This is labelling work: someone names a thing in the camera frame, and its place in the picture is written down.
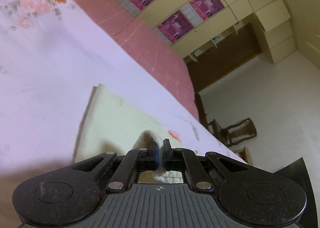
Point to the lilac floral bed sheet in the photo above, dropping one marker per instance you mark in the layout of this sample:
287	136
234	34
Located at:
50	65

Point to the dark wooden door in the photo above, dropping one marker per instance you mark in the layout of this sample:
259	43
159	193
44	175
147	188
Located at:
229	54

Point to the corner shelf with items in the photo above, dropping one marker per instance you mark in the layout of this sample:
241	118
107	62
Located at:
233	30

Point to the pink checked bed cover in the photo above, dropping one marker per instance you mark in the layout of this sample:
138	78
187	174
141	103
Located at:
145	47

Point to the cream knitted sweater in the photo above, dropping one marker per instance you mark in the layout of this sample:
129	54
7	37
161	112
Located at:
112	124

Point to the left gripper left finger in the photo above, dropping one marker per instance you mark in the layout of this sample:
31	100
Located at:
136	161

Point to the wooden furniture frame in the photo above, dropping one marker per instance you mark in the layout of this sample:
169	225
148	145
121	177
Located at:
244	155

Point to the cream wardrobe with posters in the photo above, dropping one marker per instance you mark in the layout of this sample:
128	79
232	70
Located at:
186	25

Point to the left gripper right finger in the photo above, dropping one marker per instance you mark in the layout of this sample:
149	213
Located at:
187	162

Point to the dark wooden chair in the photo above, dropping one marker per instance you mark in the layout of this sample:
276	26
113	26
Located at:
234	134

